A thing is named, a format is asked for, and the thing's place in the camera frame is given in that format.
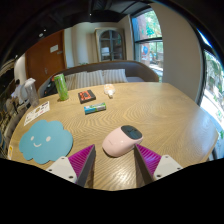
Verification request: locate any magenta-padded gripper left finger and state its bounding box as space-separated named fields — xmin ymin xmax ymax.
xmin=45 ymin=143 xmax=97 ymax=189

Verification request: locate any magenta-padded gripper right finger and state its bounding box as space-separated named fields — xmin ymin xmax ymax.
xmin=133 ymin=143 xmax=184 ymax=188

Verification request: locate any pink computer mouse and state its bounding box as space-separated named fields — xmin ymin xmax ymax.
xmin=101 ymin=124 xmax=144 ymax=158

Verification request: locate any blue cloud-shaped mouse pad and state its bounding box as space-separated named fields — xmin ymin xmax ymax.
xmin=18 ymin=119 xmax=74 ymax=165

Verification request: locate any yellow sticker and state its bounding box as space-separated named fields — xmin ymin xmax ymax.
xmin=7 ymin=144 xmax=14 ymax=160

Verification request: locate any white sticker sheet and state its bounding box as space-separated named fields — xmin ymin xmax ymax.
xmin=23 ymin=100 xmax=51 ymax=127

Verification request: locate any grey tufted chair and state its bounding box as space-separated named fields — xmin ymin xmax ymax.
xmin=2 ymin=99 xmax=29 ymax=148

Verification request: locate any small green-blue packet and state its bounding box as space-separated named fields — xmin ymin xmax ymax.
xmin=83 ymin=102 xmax=107 ymax=115

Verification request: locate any black box with red print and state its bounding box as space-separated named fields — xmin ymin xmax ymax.
xmin=77 ymin=89 xmax=97 ymax=105

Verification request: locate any black backpack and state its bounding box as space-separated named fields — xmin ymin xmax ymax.
xmin=43 ymin=79 xmax=59 ymax=98

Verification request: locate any green drink can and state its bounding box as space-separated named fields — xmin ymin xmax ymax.
xmin=53 ymin=73 xmax=70 ymax=102

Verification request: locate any clear shaker bottle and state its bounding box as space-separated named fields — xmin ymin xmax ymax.
xmin=23 ymin=77 xmax=41 ymax=108

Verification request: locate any person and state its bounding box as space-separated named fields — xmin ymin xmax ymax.
xmin=10 ymin=78 xmax=28 ymax=105

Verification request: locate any black-framed window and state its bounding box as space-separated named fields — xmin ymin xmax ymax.
xmin=131 ymin=8 xmax=165 ymax=83
xmin=199 ymin=33 xmax=224 ymax=158

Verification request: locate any striped cushion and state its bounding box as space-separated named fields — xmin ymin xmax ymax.
xmin=64 ymin=69 xmax=106 ymax=91
xmin=102 ymin=68 xmax=129 ymax=84

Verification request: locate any clear plastic bag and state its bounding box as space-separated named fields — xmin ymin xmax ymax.
xmin=103 ymin=83 xmax=116 ymax=99

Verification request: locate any grey curved sofa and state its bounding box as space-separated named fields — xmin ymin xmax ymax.
xmin=37 ymin=60 xmax=160 ymax=98

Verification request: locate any brown wooden door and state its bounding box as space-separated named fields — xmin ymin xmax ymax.
xmin=24 ymin=29 xmax=68 ymax=91

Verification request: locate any glass-door cabinet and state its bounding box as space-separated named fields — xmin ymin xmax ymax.
xmin=94 ymin=27 xmax=127 ymax=63

